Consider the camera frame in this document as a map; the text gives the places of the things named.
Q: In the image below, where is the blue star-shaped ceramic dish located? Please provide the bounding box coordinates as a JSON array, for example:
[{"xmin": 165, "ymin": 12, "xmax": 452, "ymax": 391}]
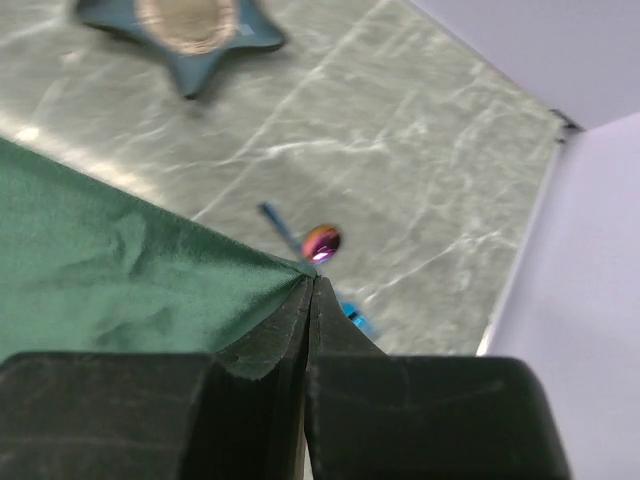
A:
[{"xmin": 73, "ymin": 0, "xmax": 286, "ymax": 99}]

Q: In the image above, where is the blue metal fork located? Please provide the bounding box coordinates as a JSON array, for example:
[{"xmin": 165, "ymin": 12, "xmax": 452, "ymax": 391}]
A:
[{"xmin": 258, "ymin": 202, "xmax": 378, "ymax": 340}]

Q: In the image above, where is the iridescent rainbow metal spoon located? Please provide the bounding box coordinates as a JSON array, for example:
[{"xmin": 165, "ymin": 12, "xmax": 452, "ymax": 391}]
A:
[{"xmin": 301, "ymin": 224, "xmax": 342, "ymax": 265}]

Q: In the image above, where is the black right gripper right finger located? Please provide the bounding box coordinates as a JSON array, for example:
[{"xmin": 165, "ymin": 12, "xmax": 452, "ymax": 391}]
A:
[{"xmin": 305, "ymin": 278, "xmax": 571, "ymax": 479}]

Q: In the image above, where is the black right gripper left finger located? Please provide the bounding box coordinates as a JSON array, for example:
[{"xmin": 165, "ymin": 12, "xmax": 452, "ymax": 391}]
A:
[{"xmin": 1, "ymin": 280, "xmax": 313, "ymax": 479}]

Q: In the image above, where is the dark green cloth napkin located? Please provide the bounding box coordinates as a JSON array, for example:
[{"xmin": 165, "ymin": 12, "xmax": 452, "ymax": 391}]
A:
[{"xmin": 1, "ymin": 140, "xmax": 316, "ymax": 358}]

